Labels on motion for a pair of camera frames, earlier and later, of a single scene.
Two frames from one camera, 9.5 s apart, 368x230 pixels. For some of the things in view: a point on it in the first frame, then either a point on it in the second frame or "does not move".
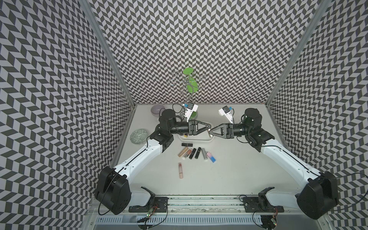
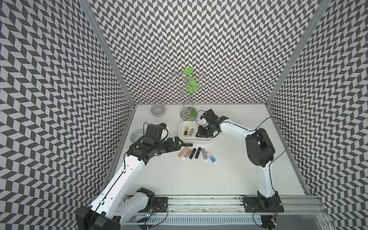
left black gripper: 194,132 -> 171,148
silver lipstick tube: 204,154 does not move
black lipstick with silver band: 193,150 does not move
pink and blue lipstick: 212,159 does not move
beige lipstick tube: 182,152 does not move
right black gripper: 226,131 -> 201,133
